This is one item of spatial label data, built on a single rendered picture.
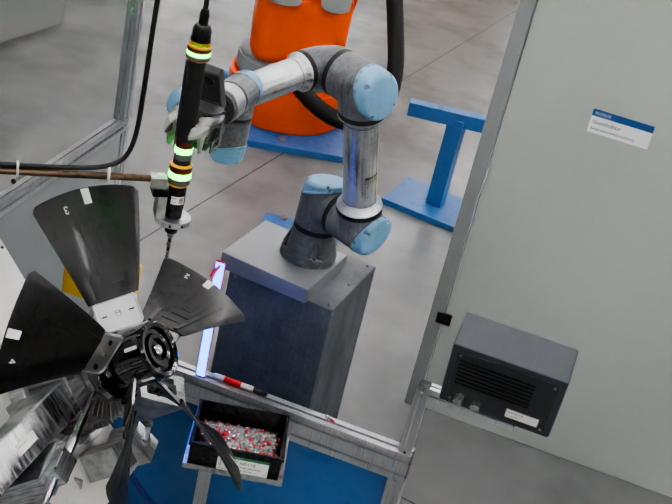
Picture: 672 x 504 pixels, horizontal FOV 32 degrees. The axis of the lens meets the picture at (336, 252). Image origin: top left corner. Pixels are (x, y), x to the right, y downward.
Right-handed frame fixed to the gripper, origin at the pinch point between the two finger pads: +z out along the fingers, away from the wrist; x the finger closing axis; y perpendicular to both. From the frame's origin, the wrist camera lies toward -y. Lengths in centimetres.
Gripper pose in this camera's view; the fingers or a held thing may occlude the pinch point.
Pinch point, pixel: (180, 128)
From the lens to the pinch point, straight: 220.5
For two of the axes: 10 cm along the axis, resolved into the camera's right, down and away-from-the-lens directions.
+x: -9.3, -3.2, 1.8
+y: -2.0, 8.5, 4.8
